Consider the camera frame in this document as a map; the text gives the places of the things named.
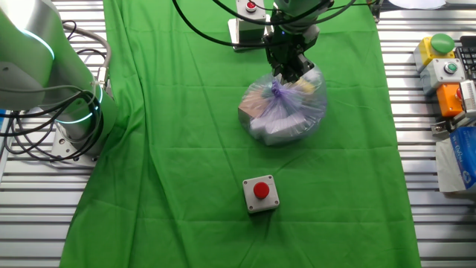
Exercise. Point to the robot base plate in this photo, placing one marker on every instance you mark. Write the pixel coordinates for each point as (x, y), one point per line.
(61, 143)

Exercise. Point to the aluminium corner bracket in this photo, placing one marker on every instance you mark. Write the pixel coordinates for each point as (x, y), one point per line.
(440, 128)

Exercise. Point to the silver depth camera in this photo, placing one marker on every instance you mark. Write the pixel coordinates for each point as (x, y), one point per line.
(469, 98)

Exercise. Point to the clear plastic bag with items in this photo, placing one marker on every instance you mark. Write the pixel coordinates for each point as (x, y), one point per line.
(282, 115)

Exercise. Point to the black keyboard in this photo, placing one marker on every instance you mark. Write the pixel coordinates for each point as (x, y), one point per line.
(469, 56)

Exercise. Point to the yellow box green button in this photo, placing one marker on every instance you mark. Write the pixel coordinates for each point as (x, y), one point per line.
(427, 50)

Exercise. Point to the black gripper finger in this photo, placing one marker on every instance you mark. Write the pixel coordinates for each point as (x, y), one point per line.
(302, 67)
(282, 70)

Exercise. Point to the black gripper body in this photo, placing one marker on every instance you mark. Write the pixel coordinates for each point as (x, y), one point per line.
(290, 44)

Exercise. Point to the grey box red button rear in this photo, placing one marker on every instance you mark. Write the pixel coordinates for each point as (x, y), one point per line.
(233, 35)

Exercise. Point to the orange box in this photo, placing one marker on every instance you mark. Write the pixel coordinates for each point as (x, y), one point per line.
(448, 100)

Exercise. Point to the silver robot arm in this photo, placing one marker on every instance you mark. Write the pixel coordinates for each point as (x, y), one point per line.
(33, 67)

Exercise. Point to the yellow sponge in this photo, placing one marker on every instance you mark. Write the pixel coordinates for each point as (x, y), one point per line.
(306, 86)

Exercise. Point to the grey box green button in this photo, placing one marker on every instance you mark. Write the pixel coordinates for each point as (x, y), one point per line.
(442, 72)

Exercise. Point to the blue tissue pack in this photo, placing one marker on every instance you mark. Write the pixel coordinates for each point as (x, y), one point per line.
(465, 156)

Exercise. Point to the grey red-button box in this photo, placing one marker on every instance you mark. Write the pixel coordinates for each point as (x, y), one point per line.
(251, 201)
(251, 15)

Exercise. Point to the green cloth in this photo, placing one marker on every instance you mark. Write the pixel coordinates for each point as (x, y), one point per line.
(186, 149)

